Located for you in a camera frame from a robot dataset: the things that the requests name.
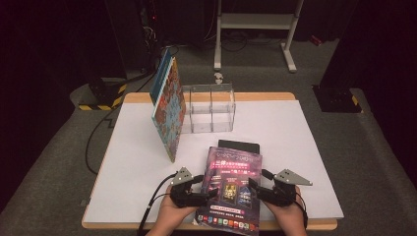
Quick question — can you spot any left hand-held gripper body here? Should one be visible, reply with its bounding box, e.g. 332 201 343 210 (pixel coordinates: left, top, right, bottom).
169 166 210 208

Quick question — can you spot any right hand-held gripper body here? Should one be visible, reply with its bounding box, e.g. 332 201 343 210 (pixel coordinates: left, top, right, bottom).
260 168 314 207

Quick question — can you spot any purple softcover book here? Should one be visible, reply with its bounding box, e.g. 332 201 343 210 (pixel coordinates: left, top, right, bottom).
195 146 264 236

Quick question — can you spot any black hardcover book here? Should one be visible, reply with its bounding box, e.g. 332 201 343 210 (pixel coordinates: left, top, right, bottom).
217 139 261 155

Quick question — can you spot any teal animal picture book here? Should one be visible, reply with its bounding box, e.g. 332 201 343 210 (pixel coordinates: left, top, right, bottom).
150 57 187 164

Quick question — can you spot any clear acrylic book rack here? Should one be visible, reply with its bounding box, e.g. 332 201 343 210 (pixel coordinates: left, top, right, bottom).
181 83 237 134

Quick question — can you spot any dark blue picture book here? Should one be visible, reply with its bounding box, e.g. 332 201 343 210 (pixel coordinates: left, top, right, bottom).
149 48 174 106

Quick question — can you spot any person's right hand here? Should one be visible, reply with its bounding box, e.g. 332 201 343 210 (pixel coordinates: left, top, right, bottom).
264 185 308 233

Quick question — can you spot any person's left hand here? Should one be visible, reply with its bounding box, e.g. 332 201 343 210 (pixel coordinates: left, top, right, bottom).
155 185 199 234

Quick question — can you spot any wooden table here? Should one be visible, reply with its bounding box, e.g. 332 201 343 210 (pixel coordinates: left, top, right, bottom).
81 91 338 231

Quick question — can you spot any black yellow striped stand base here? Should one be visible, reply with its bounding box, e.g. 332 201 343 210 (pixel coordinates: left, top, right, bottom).
78 77 128 112
312 84 364 114

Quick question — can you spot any small red object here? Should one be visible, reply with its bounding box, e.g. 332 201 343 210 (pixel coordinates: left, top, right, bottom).
309 33 324 47

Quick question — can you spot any dark equipment rack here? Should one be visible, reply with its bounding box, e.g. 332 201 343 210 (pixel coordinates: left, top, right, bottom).
104 0 165 75

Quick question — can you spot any white metal stand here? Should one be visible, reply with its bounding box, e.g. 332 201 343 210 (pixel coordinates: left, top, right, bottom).
213 0 305 74

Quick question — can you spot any left hand-held gripper cable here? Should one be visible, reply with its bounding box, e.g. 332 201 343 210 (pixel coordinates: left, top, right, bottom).
137 171 178 236

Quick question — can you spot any hand-held gripper cable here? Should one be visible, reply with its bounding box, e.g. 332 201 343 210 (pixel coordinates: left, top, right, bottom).
137 171 178 236
294 191 309 230

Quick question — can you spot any right hand-held gripper cable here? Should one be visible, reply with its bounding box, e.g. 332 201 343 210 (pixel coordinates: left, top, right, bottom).
294 191 309 230

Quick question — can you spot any black floor cable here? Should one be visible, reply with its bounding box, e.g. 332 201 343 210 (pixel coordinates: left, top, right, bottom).
85 45 180 176

